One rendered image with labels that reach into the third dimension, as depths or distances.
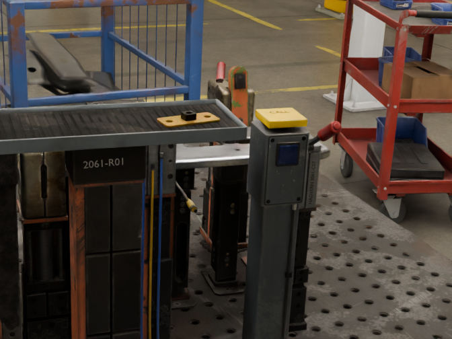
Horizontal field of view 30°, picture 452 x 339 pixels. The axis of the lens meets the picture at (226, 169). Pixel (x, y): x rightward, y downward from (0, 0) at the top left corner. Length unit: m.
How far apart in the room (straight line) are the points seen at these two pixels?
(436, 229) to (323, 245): 1.95
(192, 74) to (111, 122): 2.43
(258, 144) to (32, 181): 0.35
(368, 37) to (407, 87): 1.87
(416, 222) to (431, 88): 0.63
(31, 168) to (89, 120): 0.17
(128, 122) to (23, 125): 0.14
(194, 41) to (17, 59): 0.73
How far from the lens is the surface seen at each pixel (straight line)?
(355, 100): 5.52
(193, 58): 3.58
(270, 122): 1.20
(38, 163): 1.31
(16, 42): 3.32
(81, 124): 1.16
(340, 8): 8.57
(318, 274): 1.78
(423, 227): 3.83
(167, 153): 1.34
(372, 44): 5.46
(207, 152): 1.54
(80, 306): 1.24
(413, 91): 3.57
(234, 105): 1.71
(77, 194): 1.16
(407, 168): 3.72
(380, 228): 2.02
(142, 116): 1.20
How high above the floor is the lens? 1.52
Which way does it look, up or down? 21 degrees down
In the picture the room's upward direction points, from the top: 3 degrees clockwise
